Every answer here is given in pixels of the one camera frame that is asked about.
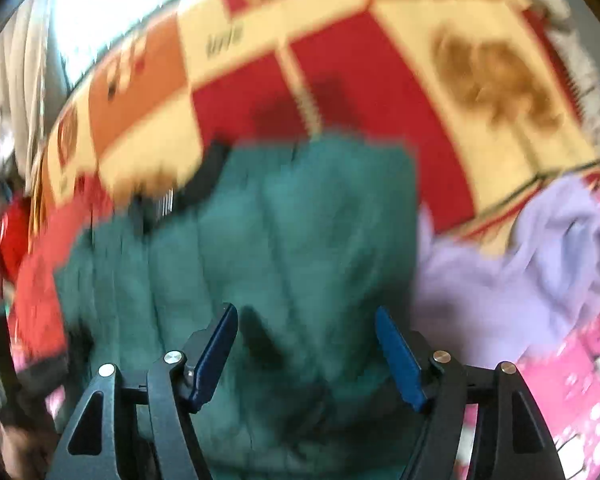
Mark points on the red heart ruffled pillow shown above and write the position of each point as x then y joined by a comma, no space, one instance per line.
35,320

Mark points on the red clothes pile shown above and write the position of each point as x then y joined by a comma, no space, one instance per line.
14,239

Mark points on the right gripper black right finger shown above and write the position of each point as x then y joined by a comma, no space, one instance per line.
511,438

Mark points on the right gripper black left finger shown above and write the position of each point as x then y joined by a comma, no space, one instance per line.
138,425

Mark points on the pink penguin print quilt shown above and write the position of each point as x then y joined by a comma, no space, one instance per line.
564,383

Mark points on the beige curtain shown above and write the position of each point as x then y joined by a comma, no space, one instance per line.
33,84

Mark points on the green quilted puffer jacket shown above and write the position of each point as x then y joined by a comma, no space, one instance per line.
307,241

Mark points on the lavender garment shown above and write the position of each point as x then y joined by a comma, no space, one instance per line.
484,309

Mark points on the orange red checkered blanket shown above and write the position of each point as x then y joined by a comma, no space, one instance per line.
476,90

